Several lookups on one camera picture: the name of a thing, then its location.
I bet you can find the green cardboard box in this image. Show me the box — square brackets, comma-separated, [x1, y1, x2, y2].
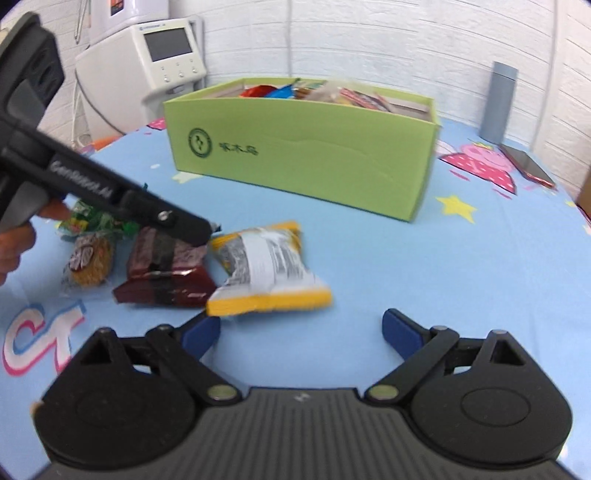
[163, 78, 441, 223]

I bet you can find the brown cardboard box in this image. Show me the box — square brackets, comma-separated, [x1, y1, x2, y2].
[575, 171, 591, 222]

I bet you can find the yellow snack packet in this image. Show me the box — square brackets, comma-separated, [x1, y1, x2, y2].
[205, 222, 333, 317]

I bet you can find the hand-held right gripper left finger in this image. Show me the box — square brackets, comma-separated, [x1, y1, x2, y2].
[62, 314, 242, 407]

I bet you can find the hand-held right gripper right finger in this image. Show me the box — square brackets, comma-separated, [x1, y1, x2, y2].
[365, 308, 543, 406]

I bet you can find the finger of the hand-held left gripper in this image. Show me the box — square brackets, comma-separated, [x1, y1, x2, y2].
[122, 187, 218, 245]

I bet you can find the white water dispenser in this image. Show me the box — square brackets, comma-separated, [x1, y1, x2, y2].
[76, 17, 206, 139]

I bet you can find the smartphone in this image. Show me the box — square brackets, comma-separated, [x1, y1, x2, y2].
[499, 143, 557, 189]

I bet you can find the person's left hand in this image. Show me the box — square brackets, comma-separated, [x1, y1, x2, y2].
[0, 202, 74, 286]

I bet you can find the red striped biscuit packet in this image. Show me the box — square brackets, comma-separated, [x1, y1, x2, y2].
[339, 88, 393, 112]

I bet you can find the brown cookie packet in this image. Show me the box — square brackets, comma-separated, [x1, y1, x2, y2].
[62, 233, 115, 289]

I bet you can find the grey bottle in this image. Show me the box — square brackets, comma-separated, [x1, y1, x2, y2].
[479, 61, 519, 144]

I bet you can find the clear cracker packet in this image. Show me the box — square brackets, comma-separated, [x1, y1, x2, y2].
[318, 80, 352, 104]

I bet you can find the dark red snack packet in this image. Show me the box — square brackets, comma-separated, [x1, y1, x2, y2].
[113, 226, 218, 308]

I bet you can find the white water purifier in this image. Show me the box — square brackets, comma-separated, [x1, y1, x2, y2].
[83, 0, 167, 47]

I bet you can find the green snack packet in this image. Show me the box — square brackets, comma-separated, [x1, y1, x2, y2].
[58, 203, 139, 241]

